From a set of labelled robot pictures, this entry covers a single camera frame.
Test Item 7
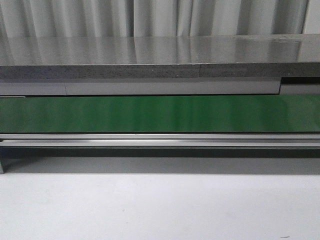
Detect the grey stone counter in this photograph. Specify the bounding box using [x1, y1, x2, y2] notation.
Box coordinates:
[0, 34, 320, 97]

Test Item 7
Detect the green conveyor belt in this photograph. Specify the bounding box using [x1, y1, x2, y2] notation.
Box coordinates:
[0, 94, 320, 133]

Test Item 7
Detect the white curtain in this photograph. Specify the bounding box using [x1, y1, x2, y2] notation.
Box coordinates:
[0, 0, 320, 38]

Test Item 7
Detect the aluminium conveyor frame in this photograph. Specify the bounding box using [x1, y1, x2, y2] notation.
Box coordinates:
[0, 130, 320, 175]

